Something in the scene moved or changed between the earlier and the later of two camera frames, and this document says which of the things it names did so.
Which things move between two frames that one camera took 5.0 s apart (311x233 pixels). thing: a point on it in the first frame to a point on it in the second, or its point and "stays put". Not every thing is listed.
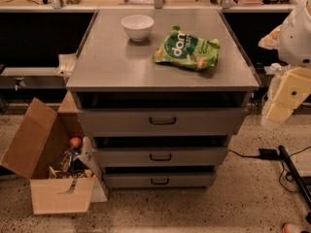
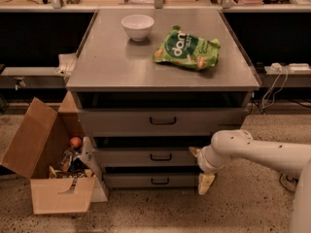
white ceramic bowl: [138, 26] stays put
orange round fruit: [75, 142] stays put
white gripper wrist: [296, 41] to [203, 160]
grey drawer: [160, 156] stays put
